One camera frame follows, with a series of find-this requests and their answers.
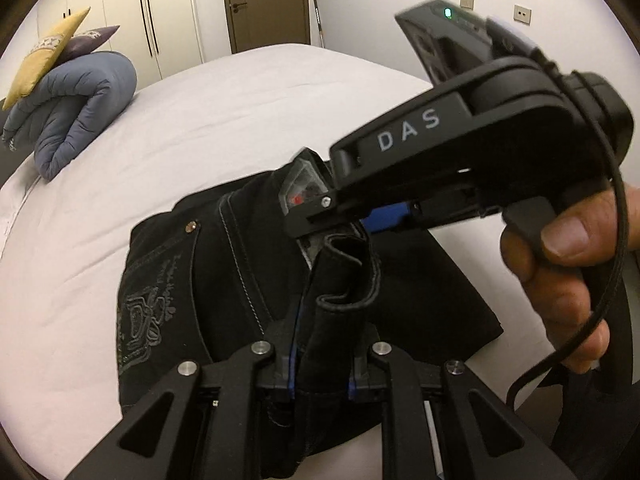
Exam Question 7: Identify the slim metal pole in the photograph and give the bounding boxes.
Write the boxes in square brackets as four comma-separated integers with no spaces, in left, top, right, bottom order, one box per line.
[313,0,327,49]

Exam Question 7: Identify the rolled blue duvet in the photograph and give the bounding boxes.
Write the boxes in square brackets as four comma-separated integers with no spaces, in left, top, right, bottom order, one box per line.
[0,51,139,182]

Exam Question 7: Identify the person's right hand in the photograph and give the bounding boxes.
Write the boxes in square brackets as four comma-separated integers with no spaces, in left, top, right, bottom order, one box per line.
[499,180,640,374]

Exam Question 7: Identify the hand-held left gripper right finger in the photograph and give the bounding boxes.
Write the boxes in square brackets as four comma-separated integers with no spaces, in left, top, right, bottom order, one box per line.
[346,321,577,480]

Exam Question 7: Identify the black denim pants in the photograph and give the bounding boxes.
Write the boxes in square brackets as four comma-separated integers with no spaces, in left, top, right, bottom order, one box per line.
[116,167,505,480]

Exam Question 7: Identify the brown door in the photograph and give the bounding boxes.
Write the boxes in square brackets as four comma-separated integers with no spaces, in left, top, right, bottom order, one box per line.
[220,0,312,55]

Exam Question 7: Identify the white pillow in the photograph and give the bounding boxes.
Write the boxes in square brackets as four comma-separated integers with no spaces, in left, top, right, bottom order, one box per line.
[0,160,43,243]

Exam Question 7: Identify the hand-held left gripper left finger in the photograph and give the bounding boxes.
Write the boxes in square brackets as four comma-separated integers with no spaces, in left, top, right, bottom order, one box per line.
[65,302,302,480]

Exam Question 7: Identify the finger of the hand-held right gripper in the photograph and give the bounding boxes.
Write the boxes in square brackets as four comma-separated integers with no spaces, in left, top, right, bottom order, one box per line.
[361,202,418,234]
[279,147,362,241]

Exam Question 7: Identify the bed with white sheet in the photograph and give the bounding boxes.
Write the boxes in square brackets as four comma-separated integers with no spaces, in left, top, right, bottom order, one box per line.
[0,42,568,480]

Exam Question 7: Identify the black cable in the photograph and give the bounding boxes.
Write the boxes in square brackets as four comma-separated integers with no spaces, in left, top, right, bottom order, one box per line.
[505,77,632,411]

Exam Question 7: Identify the purple cushion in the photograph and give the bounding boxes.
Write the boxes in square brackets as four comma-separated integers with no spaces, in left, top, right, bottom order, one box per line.
[62,25,121,64]

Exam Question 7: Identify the yellow cushion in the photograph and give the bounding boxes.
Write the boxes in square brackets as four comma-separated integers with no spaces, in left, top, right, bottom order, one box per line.
[2,6,92,111]

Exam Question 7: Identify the white wardrobe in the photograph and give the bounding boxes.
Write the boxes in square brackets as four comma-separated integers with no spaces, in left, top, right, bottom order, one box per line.
[35,0,227,82]

